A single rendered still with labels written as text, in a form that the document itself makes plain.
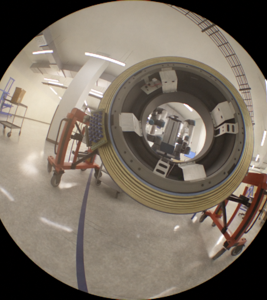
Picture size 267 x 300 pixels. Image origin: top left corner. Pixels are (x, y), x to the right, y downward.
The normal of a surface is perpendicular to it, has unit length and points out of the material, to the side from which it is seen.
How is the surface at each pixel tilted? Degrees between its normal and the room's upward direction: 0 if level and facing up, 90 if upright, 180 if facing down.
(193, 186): 90
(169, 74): 119
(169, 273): 0
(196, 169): 61
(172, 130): 90
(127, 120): 76
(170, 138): 90
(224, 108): 104
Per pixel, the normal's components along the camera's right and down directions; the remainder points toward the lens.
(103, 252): 0.35, -0.94
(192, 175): -0.31, -0.63
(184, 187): -0.31, -0.11
